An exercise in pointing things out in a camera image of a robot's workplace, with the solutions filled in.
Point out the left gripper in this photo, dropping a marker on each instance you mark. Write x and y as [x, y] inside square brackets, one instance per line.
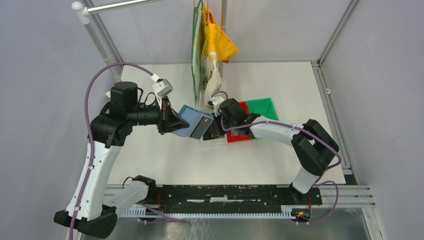
[168, 122]

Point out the hanging patterned cloth bag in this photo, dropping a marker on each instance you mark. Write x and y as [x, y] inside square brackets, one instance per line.
[205, 70]

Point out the blue card holder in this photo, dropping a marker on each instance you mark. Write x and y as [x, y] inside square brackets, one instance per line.
[192, 116]

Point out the green bin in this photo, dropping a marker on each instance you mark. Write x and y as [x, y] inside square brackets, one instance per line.
[264, 107]

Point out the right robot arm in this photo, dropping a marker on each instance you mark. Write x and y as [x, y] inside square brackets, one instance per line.
[312, 144]

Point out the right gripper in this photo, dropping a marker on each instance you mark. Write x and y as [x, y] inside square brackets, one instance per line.
[214, 125]

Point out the black card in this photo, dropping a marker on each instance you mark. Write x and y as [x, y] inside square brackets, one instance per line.
[211, 134]
[201, 127]

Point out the yellow cloth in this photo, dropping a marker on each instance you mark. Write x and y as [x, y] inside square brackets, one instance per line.
[216, 45]

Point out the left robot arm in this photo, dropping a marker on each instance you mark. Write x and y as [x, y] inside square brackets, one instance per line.
[89, 212]

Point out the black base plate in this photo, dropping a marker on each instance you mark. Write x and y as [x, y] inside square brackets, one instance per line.
[229, 199]

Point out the white clothes rack pole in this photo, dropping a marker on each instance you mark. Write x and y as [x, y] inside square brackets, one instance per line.
[88, 14]

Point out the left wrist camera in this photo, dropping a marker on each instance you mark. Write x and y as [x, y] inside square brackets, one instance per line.
[161, 88]

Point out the white bin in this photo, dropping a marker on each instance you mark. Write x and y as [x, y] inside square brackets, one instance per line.
[214, 142]

